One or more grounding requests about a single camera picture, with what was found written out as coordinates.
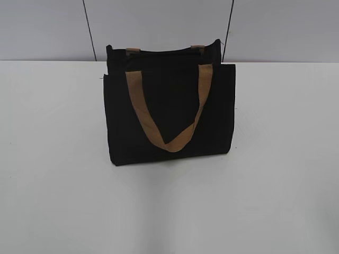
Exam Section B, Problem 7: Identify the black canvas tote bag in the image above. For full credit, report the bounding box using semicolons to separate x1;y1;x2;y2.
103;40;236;166

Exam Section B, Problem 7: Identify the tan front bag handle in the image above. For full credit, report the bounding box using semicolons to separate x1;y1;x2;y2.
125;64;213;153

